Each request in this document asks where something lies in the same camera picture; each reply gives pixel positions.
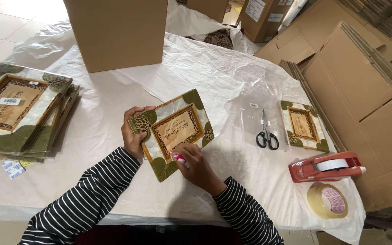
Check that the plain brown cardboard box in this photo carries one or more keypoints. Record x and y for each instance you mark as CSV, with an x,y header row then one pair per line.
x,y
208,9

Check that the white barcode sticker sheet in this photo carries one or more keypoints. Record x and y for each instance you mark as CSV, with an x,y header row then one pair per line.
x,y
13,169

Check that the person's right hand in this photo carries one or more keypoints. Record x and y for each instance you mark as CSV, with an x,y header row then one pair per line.
x,y
199,168

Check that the yellow sticker sheet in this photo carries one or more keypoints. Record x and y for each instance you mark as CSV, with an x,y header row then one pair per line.
x,y
27,163

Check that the clear packing tape roll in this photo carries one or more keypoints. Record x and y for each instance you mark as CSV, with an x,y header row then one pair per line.
x,y
327,200

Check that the pile of flat cardboard boxes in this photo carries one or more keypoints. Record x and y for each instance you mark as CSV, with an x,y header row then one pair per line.
x,y
352,78

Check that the large brown cardboard box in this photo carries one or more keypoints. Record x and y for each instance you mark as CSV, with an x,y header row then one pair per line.
x,y
117,32

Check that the person's left hand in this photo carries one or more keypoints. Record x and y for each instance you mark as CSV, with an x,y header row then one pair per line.
x,y
132,137

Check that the clear plastic bags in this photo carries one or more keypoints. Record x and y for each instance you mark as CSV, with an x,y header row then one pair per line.
x,y
259,112

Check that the dark carved wooden item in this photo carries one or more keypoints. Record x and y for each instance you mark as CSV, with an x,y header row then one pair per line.
x,y
219,38

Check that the white wrapping paper sheet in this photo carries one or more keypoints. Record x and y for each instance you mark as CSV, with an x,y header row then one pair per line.
x,y
196,88

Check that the red tape dispenser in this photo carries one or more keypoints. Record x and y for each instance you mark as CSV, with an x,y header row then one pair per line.
x,y
325,166

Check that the white plastic bag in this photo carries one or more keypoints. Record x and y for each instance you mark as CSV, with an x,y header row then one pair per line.
x,y
206,29

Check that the stack of wrapped photo frames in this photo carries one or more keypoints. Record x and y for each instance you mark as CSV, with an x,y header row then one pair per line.
x,y
19,112

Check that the person's right fingers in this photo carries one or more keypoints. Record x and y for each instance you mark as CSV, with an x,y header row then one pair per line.
x,y
183,150

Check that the labelled brown cardboard box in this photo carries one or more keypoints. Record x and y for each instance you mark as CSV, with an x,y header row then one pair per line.
x,y
262,18

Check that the small green leaf photo frame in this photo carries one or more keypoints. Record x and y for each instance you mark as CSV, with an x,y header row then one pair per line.
x,y
303,125

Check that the pink marker pen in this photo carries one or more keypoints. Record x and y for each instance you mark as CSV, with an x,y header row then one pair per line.
x,y
179,159

